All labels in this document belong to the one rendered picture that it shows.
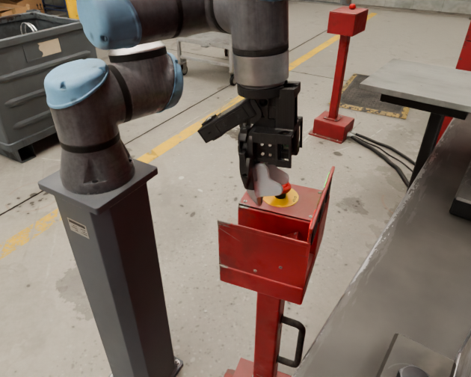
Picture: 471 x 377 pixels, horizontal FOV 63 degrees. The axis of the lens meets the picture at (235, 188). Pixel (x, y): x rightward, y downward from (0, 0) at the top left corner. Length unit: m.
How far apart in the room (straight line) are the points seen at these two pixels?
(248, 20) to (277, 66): 0.07
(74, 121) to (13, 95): 1.84
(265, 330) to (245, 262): 0.28
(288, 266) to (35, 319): 1.21
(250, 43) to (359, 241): 1.49
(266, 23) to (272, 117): 0.13
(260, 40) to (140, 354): 0.91
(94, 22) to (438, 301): 0.50
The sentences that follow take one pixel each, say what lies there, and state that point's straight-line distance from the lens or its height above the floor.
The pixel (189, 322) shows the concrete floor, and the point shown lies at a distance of 1.53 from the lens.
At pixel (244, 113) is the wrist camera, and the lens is 0.57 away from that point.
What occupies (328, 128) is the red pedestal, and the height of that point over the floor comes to 0.08.
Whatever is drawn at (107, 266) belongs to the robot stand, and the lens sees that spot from 0.92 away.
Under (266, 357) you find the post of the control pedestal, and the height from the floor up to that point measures 0.35.
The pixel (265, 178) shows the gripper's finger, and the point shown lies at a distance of 0.60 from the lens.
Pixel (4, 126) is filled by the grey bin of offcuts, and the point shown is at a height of 0.26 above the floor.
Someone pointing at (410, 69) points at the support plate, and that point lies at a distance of 0.81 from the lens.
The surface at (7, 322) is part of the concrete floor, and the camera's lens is 1.74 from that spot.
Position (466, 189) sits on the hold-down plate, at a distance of 0.65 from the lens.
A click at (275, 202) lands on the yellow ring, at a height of 0.78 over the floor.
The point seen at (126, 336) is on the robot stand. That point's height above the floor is 0.34.
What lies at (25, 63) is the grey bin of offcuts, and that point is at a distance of 2.62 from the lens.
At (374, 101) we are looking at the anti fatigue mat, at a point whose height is 0.02.
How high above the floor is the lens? 1.22
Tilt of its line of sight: 35 degrees down
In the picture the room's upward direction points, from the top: straight up
